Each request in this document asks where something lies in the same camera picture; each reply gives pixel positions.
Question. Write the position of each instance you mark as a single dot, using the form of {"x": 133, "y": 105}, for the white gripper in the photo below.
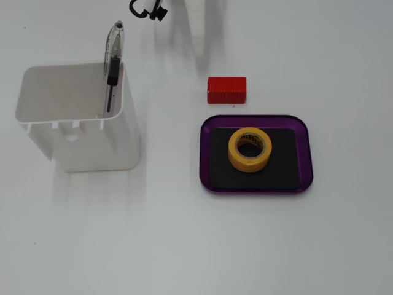
{"x": 199, "y": 27}

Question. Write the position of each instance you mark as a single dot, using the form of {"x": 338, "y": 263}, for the yellow tape roll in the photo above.
{"x": 245, "y": 163}

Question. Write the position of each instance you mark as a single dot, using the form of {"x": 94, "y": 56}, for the white plastic box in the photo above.
{"x": 98, "y": 147}

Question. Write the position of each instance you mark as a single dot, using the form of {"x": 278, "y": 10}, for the red ribbed block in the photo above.
{"x": 226, "y": 90}

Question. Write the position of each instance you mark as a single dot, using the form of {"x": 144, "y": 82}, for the clear black pen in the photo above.
{"x": 113, "y": 67}

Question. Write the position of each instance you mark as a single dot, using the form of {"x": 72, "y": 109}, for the purple metal tray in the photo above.
{"x": 204, "y": 153}

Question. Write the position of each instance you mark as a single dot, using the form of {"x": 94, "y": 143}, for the black tray mat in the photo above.
{"x": 221, "y": 175}

